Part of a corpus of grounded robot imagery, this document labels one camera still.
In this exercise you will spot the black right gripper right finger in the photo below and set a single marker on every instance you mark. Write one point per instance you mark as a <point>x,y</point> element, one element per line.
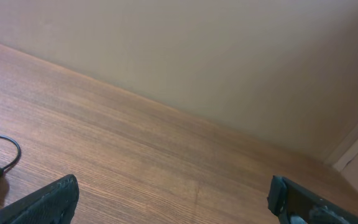
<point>294,204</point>

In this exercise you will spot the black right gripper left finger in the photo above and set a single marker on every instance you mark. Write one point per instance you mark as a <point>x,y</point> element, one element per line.
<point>54,203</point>

